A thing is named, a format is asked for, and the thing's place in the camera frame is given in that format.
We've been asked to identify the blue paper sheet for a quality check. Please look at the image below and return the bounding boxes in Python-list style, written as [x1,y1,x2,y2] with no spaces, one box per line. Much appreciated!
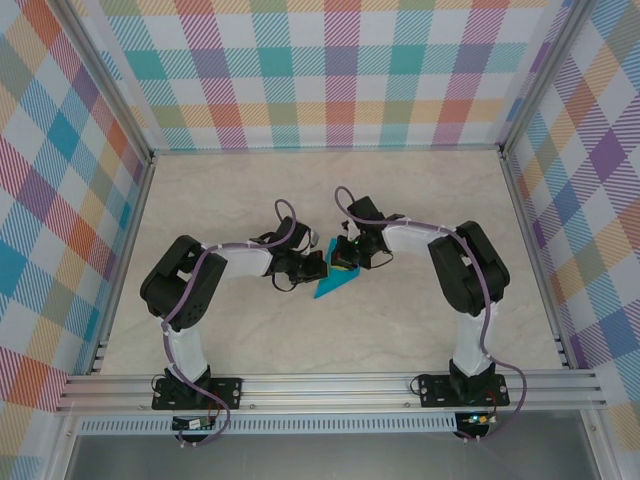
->
[312,238,362,300]

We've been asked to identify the dark circuit board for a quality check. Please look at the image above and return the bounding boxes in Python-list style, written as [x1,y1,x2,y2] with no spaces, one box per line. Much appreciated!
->
[172,416,217,432]

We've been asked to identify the grey metal shelf plate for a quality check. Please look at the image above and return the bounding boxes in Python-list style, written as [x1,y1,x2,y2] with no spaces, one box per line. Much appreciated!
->
[64,433,601,480]

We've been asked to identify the thin black right gripper cable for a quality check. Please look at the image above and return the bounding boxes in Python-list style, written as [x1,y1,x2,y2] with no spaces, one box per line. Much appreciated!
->
[367,247,395,270]

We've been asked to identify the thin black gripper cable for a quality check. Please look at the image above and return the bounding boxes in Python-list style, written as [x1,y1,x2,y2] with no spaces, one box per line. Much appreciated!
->
[272,272,301,295]
[367,247,395,270]

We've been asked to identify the thin black left gripper cable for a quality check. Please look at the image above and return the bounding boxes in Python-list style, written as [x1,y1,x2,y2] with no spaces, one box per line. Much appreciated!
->
[272,272,301,295]

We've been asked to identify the aluminium mounting rail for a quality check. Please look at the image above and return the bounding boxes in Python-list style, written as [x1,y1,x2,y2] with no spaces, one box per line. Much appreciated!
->
[54,369,609,415]

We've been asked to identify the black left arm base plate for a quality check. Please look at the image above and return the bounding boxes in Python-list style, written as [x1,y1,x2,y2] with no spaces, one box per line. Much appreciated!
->
[151,377,244,411]

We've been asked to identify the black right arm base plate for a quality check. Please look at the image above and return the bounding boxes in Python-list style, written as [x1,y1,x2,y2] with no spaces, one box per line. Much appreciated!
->
[418,374,511,409]

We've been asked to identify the white slotted cable duct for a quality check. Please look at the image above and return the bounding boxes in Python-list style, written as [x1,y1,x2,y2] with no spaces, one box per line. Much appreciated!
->
[77,412,459,435]

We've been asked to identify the aluminium table edge rail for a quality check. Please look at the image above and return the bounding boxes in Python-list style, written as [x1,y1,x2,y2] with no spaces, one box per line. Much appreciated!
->
[88,152,157,376]
[498,149,575,371]

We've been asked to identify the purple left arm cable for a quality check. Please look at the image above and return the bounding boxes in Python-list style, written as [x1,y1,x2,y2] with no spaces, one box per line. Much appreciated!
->
[160,198,314,449]

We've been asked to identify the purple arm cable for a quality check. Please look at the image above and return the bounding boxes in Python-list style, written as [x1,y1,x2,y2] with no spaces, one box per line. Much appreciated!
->
[333,185,530,444]
[160,198,314,449]

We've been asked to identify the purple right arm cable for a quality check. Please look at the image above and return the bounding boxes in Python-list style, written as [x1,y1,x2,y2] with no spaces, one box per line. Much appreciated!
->
[333,185,530,444]

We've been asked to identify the aluminium frame post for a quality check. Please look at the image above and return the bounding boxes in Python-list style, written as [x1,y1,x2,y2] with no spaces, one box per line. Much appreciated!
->
[498,0,600,157]
[58,0,155,164]

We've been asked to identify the aluminium frame leg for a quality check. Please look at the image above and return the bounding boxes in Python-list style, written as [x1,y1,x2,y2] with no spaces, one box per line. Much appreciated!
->
[580,409,617,480]
[47,413,79,480]

